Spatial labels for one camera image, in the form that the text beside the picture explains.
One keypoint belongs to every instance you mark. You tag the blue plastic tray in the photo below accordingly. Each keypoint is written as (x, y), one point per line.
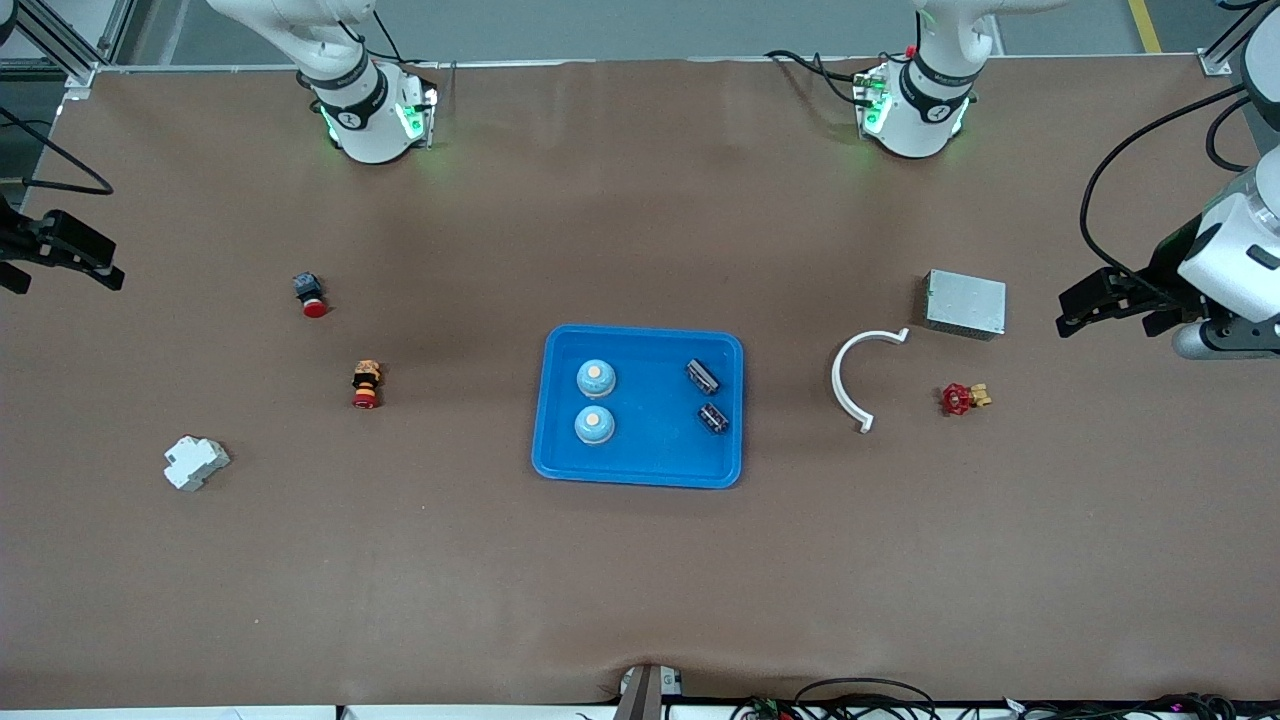
(650, 440)

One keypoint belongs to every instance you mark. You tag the red yellow push button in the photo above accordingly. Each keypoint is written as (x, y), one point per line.
(366, 390)

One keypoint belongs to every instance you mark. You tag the dark brown cylindrical capacitor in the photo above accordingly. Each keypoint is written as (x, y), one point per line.
(713, 419)
(703, 376)

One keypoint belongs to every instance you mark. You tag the white circuit breaker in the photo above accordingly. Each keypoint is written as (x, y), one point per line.
(195, 463)

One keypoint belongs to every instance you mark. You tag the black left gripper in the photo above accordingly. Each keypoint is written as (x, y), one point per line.
(1166, 268)

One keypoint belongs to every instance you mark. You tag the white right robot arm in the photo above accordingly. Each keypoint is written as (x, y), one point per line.
(370, 125)

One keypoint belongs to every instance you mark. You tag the grey metal box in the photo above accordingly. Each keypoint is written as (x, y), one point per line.
(965, 303)

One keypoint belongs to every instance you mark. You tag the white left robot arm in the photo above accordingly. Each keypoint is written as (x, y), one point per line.
(920, 120)

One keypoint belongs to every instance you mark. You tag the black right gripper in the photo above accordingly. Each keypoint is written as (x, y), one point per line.
(12, 244)

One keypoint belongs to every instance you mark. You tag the red handwheel brass valve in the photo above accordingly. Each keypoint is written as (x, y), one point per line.
(956, 399)

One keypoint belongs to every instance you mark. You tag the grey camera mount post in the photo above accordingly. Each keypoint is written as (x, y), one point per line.
(640, 695)

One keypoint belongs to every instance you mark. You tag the aluminium frame post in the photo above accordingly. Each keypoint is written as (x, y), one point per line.
(1215, 62)
(80, 75)

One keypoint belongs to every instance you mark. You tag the black red emergency button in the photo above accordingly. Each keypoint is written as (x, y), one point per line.
(312, 300)

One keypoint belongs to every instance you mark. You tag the light blue service bell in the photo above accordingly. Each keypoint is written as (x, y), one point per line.
(596, 378)
(594, 425)

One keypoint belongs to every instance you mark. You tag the white curved plastic bracket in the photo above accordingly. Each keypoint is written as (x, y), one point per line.
(836, 380)

